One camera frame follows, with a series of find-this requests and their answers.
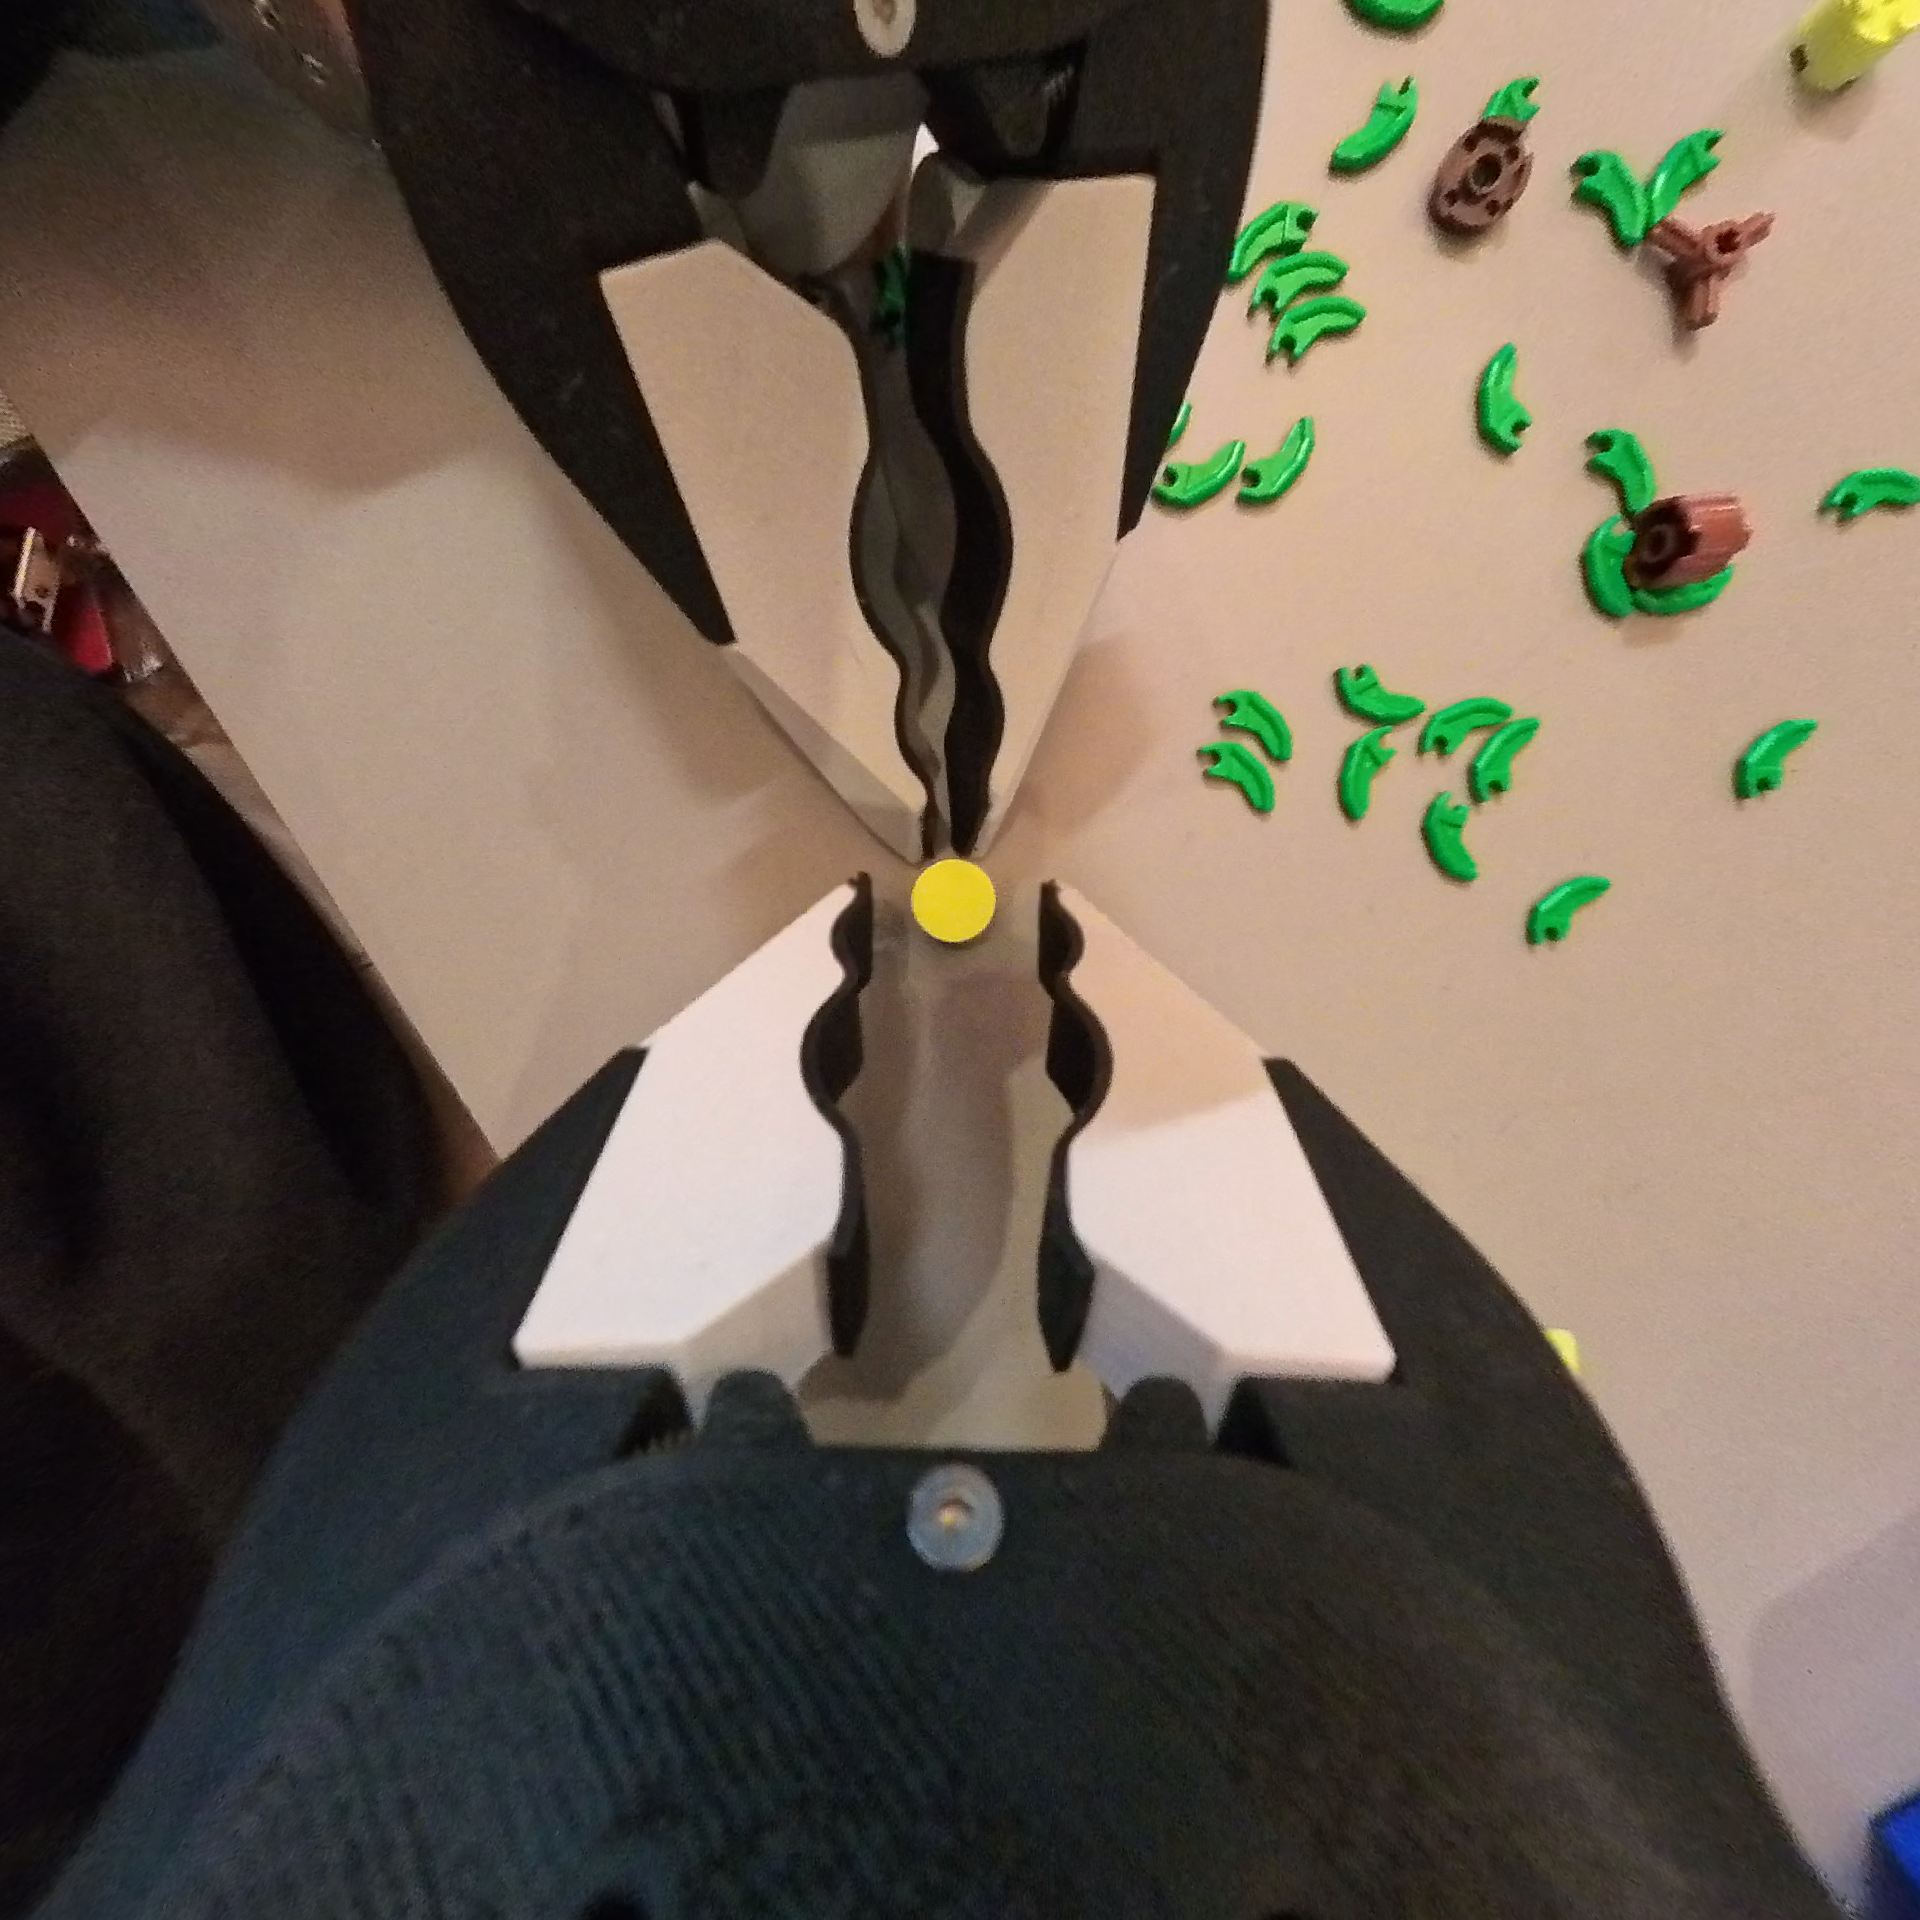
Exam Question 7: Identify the brown round piece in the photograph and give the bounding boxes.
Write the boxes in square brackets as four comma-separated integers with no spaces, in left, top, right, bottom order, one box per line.
[1427,119,1534,236]

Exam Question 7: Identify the person's black clothed body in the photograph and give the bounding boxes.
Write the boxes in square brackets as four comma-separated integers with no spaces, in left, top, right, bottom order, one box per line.
[0,621,503,1920]

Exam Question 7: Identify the brown block on green leaves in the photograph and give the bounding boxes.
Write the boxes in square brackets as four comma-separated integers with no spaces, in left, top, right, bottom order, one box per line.
[1578,488,1753,621]

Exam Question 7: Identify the yellow round tile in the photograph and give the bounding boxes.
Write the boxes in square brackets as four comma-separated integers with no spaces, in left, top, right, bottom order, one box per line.
[910,860,999,945]

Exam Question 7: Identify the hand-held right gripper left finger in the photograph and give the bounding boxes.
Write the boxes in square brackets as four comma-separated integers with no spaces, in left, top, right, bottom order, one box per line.
[510,872,875,1419]

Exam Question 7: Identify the brown branch piece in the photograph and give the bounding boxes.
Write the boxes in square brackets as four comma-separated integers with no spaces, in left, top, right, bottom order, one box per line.
[1650,210,1774,332]

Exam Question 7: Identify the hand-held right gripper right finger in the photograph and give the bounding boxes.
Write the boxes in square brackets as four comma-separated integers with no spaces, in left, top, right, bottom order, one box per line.
[1037,881,1400,1426]

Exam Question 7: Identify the scattered green leaf pieces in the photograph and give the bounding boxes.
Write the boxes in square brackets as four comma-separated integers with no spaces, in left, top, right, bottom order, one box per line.
[1146,0,1920,949]

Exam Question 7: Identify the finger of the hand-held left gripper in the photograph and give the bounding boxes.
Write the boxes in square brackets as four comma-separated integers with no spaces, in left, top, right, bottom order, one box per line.
[912,160,1159,853]
[598,243,942,863]

